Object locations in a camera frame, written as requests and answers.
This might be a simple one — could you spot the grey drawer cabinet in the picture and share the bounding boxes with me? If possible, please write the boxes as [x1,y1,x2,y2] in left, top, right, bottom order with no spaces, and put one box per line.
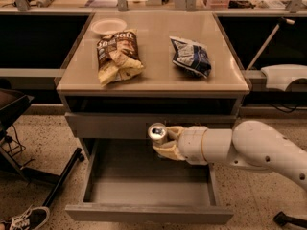
[58,11,249,154]

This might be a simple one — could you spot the silver blue redbull can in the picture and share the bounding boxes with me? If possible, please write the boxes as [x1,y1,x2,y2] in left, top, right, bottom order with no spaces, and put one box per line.
[148,123,168,146]

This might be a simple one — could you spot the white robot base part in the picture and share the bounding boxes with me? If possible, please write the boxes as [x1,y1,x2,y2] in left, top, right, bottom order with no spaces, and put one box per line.
[261,64,307,91]

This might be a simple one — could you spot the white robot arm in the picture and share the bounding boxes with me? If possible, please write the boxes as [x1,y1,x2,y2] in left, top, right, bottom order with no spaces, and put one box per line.
[148,121,307,190]

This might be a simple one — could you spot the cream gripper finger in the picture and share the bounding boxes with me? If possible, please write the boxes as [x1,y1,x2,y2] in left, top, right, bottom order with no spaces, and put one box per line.
[153,141,185,161]
[167,126,185,141]

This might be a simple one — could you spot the blue chip bag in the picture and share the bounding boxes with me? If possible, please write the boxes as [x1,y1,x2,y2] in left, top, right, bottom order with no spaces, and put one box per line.
[170,36,211,78]

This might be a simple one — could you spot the open grey middle drawer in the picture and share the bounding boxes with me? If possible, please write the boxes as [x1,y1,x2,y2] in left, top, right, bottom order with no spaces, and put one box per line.
[66,139,233,224]

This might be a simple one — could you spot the black white sneaker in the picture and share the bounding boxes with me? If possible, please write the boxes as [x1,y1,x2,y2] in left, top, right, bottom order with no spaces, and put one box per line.
[0,206,50,230]

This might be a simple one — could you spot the closed grey top drawer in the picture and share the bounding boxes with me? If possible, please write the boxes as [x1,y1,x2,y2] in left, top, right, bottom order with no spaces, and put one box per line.
[65,112,236,139]

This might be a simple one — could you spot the brown salt chip bag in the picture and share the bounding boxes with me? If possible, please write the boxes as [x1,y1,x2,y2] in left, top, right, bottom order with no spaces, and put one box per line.
[97,29,145,86]

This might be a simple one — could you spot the black chair base leg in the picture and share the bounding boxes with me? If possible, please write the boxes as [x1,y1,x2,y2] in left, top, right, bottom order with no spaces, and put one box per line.
[273,212,307,228]

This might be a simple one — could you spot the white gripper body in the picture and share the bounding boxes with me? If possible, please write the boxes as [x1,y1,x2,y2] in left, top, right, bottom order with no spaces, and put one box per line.
[177,126,207,166]

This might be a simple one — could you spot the black cart stand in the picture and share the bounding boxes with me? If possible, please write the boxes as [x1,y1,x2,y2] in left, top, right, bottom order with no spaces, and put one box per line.
[0,88,85,208]

